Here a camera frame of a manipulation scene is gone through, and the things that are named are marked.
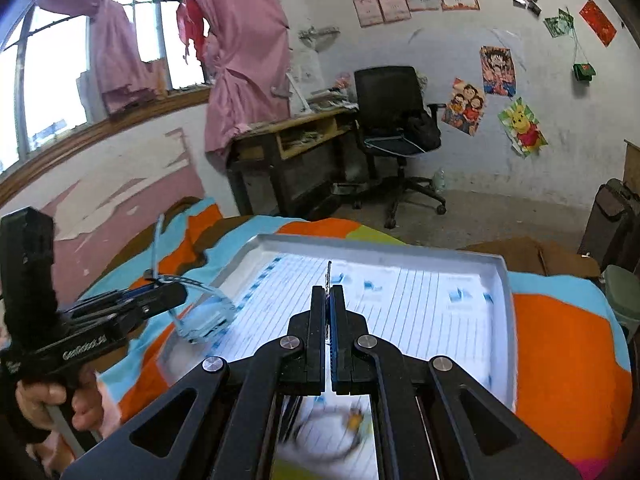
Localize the wooden cabinet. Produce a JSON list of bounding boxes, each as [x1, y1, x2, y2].
[[623, 139, 640, 196]]

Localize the light blue glasses frame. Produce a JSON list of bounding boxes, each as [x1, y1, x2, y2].
[[145, 212, 238, 345]]

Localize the pile of desk papers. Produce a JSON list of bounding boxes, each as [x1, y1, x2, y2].
[[300, 85, 358, 111]]

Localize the yellow bear poster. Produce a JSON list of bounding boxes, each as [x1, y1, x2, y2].
[[497, 96, 549, 160]]

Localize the small green hanging bag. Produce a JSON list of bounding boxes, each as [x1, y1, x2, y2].
[[567, 25, 597, 83]]

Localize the grey metal tray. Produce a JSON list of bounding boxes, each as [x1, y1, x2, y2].
[[157, 232, 518, 480]]

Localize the family cartoon poster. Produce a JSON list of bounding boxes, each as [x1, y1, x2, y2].
[[441, 77, 487, 137]]

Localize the red diamond paper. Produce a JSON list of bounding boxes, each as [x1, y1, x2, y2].
[[579, 0, 617, 48]]

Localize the person's left hand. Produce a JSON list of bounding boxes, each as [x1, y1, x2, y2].
[[15, 367, 107, 433]]

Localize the anime cartoon poster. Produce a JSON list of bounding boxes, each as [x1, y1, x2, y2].
[[480, 46, 517, 98]]

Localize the knotted pink curtain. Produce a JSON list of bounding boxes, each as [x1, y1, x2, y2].
[[37, 0, 168, 116]]

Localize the white desk lamp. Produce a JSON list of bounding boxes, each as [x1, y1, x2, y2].
[[272, 72, 311, 116]]

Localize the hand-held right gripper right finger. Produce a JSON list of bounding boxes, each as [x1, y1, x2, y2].
[[330, 285, 583, 480]]

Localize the pale green bin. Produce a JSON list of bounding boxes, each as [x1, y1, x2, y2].
[[600, 264, 640, 343]]

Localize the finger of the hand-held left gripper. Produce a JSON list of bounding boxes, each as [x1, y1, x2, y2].
[[67, 284, 189, 333], [72, 280, 161, 311]]

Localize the green wall photos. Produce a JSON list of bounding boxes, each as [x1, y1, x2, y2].
[[543, 7, 576, 38]]

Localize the red hanging cloth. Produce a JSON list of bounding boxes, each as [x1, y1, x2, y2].
[[176, 0, 211, 61]]

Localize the barred window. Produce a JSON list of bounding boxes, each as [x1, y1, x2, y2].
[[0, 0, 216, 176]]

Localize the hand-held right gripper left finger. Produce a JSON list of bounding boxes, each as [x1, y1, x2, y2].
[[62, 285, 332, 480]]

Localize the black bag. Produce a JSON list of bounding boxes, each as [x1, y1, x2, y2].
[[402, 107, 443, 153]]

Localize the wire wall shelf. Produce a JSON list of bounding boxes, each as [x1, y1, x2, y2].
[[298, 25, 343, 51]]

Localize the brown cardboard sheet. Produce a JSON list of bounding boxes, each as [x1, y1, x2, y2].
[[457, 236, 601, 278]]

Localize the colourful patchwork blanket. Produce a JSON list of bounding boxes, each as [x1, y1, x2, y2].
[[75, 195, 633, 480]]

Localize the brown cord necklace with bead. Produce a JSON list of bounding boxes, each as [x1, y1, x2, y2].
[[280, 260, 375, 463]]

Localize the wooden desk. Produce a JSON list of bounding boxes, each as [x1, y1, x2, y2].
[[225, 105, 361, 221]]

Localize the dark brown suitcase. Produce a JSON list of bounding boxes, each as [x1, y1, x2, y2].
[[577, 177, 640, 273]]

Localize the black office chair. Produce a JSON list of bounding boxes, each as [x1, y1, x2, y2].
[[350, 65, 448, 231]]

